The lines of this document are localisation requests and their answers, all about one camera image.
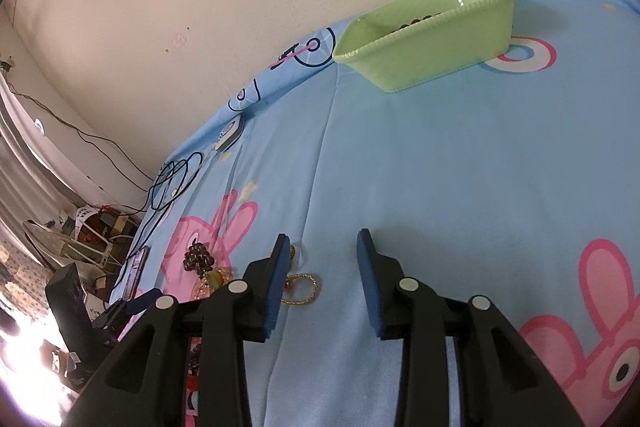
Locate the dark large bead bracelet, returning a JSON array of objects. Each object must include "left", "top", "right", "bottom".
[{"left": 182, "top": 241, "right": 216, "bottom": 279}]

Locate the green plastic tray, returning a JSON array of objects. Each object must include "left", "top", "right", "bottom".
[{"left": 333, "top": 0, "right": 515, "bottom": 93}]

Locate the blue cartoon pig bedsheet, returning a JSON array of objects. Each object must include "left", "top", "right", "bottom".
[{"left": 134, "top": 0, "right": 639, "bottom": 426}]

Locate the white charger device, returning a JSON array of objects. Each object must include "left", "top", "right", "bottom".
[{"left": 214, "top": 115, "right": 244, "bottom": 153}]

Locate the amber bead bracelet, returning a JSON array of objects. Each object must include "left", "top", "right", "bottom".
[{"left": 193, "top": 267, "right": 236, "bottom": 301}]

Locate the black cable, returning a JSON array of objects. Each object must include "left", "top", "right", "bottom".
[{"left": 106, "top": 150, "right": 205, "bottom": 303}]

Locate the smartphone with gold case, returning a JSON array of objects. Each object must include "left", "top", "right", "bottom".
[{"left": 122, "top": 246, "right": 150, "bottom": 300}]

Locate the white wire rack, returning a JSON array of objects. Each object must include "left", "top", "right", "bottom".
[{"left": 24, "top": 204, "right": 144, "bottom": 268}]

